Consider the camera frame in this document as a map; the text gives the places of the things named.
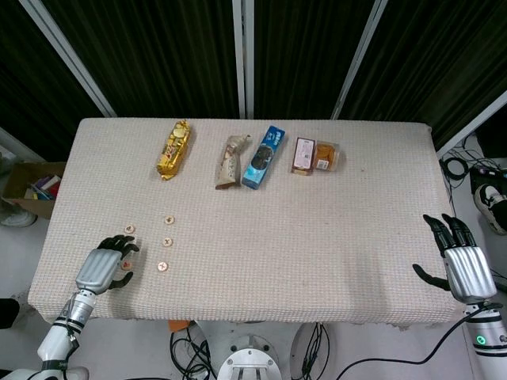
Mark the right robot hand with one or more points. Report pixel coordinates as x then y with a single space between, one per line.
469 273

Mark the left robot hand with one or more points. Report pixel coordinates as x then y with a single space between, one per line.
99 267

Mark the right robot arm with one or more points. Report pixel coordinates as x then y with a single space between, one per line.
487 328

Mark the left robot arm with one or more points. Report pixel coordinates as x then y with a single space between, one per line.
81 306

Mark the black and white sneaker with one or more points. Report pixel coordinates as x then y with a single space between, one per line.
489 202

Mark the colourful books pile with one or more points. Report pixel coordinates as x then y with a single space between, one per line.
43 188

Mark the white shoe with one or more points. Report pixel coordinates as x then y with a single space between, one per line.
14 218

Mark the orange tag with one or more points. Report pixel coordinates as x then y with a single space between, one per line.
178 325

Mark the black rounded object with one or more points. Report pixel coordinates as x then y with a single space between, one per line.
8 312

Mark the brown cardboard box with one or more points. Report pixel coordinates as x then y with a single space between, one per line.
20 174

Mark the gold snack bag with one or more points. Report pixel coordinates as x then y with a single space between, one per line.
174 152

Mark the beige brown snack packet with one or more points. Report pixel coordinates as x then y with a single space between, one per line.
229 166

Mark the silver robot torso plate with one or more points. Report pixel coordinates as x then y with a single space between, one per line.
249 358

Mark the beige waffle table cloth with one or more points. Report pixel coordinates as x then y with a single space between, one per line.
277 237

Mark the clear tub orange cookies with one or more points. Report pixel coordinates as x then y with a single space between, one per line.
328 155

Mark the blue cookie box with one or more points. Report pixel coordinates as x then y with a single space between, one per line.
261 160

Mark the black curtain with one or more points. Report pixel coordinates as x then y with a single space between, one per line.
24 79
435 59
158 59
301 59

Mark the small maroon box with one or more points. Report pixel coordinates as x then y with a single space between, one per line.
303 155

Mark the aluminium frame post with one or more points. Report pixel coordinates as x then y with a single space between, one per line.
20 146
471 122
358 59
242 59
67 55

